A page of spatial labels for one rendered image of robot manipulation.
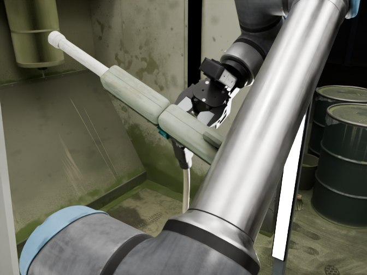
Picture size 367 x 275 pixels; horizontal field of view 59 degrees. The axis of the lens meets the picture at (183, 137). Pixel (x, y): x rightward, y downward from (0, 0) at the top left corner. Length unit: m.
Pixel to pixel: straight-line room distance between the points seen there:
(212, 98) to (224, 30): 1.70
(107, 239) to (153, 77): 2.44
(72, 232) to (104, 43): 2.81
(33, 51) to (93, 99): 0.83
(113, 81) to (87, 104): 2.43
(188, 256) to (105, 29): 2.87
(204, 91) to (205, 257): 0.40
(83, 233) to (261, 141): 0.23
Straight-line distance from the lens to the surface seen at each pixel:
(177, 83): 2.62
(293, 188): 1.41
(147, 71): 2.81
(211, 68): 0.60
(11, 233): 1.44
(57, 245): 0.41
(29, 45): 2.54
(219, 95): 0.66
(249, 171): 0.38
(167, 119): 0.59
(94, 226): 0.41
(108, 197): 2.93
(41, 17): 2.52
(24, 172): 2.67
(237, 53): 0.70
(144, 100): 0.62
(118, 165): 3.03
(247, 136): 0.40
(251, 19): 0.71
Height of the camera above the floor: 1.69
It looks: 23 degrees down
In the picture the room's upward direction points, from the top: straight up
